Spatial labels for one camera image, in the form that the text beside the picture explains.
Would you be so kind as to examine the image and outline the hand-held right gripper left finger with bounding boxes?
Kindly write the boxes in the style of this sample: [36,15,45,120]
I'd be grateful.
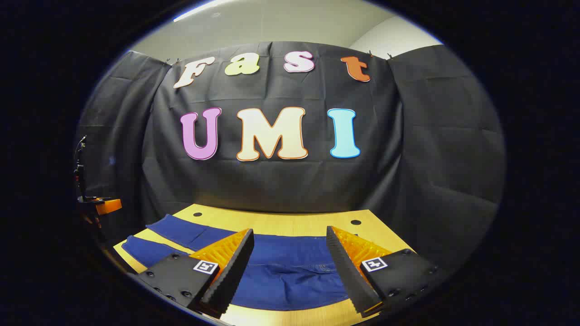
[136,229,255,316]

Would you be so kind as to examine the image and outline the blue denim jeans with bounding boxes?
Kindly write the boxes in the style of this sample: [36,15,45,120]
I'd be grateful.
[121,214,358,312]

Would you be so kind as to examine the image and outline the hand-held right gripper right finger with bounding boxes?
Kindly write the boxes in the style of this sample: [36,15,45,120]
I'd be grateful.
[326,225,442,316]

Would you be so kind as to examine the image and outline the black backdrop cloth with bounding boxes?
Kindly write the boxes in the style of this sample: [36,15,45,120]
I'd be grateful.
[75,41,506,272]

